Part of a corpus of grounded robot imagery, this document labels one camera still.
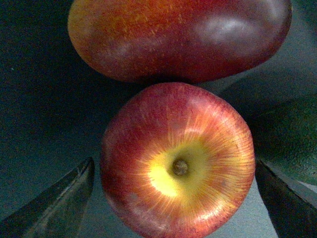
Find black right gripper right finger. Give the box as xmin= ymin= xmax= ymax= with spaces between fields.
xmin=255 ymin=160 xmax=317 ymax=238

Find near black display tray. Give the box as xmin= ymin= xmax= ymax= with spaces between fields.
xmin=0 ymin=0 xmax=317 ymax=238

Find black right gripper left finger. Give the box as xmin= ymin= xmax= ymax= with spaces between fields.
xmin=0 ymin=158 xmax=95 ymax=238

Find red yellow apple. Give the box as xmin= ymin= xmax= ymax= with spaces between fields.
xmin=100 ymin=83 xmax=255 ymax=238

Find red orange mango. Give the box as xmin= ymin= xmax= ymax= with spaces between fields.
xmin=67 ymin=0 xmax=292 ymax=83

